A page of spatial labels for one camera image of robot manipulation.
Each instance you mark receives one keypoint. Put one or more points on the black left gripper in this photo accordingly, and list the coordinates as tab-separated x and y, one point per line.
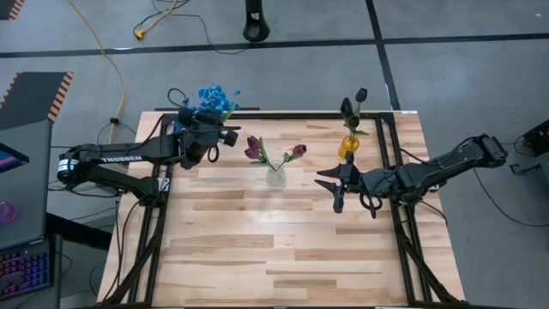
197	146

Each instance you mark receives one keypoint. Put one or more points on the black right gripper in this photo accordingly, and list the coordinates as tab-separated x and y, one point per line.
354	180

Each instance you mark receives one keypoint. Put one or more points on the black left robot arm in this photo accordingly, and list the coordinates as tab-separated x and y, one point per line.
128	156

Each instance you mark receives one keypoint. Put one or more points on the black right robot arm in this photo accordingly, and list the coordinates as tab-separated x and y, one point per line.
429	176

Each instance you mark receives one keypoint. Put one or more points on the yellow glass vase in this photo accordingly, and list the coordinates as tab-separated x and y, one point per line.
346	148

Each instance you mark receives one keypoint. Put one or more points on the patterned clear glass vase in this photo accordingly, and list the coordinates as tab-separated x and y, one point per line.
275	178

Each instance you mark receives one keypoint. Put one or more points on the large hazard striped black mat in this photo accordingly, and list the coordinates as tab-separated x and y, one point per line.
30	98

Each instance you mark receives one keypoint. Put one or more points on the grey desk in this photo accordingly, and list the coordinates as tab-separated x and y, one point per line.
25	189

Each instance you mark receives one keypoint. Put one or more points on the dark screen with coloured display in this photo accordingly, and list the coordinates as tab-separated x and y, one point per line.
10	159

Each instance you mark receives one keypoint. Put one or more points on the black equipment box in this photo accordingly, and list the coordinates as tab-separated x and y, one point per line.
538	137

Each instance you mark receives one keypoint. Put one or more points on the pink round object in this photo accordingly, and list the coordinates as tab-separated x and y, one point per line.
6	212

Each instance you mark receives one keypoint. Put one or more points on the small hazard striped black mat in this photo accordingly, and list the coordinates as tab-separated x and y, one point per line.
6	8

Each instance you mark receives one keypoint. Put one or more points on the backlit keyboard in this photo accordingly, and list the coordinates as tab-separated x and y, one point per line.
25	270

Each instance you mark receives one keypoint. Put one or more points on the black aluminium table frame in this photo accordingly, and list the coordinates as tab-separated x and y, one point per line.
300	116

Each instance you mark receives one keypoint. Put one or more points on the black pedestal stand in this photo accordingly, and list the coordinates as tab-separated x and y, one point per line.
256	30

